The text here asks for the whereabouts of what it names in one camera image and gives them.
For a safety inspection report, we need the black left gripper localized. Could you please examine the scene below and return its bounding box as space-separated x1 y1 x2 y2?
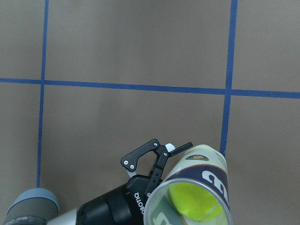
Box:
76 139 193 225

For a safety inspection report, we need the Roland Garros tennis ball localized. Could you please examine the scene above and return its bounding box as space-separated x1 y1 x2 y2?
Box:
169 182 223 222

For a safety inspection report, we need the white blue tennis ball can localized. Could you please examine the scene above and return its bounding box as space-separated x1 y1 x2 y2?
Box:
143 144 233 225

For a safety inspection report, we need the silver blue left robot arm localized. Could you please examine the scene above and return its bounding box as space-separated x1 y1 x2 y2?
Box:
4 139 193 225

